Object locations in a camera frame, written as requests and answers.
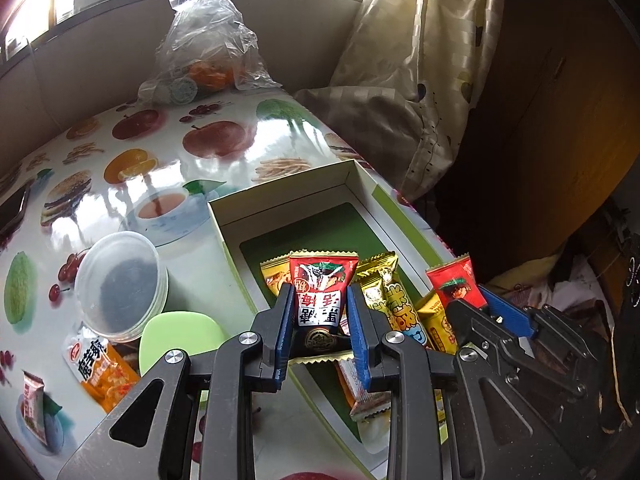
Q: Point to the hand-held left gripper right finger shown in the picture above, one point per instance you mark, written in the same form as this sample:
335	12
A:
359	342

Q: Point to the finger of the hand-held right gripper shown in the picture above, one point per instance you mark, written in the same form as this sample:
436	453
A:
472	327
507	312

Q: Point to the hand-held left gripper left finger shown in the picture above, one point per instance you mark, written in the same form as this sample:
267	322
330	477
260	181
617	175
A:
281	342

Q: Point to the yellow candy packet red label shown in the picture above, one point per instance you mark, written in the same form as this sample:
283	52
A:
435	327

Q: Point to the long golden snack bar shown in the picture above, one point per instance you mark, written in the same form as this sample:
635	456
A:
395	310

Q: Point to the red black candy packet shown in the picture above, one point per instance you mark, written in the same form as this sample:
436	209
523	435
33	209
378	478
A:
320	300

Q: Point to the small yellow candy packet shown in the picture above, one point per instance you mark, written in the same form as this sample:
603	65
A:
277	280

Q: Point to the green white cardboard box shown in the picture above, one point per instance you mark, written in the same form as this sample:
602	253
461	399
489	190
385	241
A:
300	220

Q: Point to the pale yellow cloth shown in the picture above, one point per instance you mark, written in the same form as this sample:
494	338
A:
530	270

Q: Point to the red white candy packet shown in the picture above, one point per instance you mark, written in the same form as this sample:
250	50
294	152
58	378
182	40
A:
35	405
365	395

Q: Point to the clear jar white lid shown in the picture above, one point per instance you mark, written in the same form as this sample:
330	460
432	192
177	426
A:
120	290

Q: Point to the orange snack packet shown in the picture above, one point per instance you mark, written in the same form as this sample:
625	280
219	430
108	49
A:
110	380

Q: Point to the fruit print tablecloth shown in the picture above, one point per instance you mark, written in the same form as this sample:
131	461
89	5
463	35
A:
225	125

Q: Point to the wooden cabinet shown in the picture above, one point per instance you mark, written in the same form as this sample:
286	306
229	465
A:
550	85

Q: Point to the small round sealed cup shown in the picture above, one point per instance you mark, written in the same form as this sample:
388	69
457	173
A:
182	91

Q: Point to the beige checked cloth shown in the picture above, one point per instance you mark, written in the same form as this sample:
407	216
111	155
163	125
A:
400	60

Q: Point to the orange tangerines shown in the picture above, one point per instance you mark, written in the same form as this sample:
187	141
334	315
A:
210	75

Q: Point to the dark phone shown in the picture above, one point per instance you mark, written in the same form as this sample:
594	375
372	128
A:
12	207

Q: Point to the clear plastic bag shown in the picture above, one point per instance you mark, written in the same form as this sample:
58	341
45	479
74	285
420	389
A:
210	35

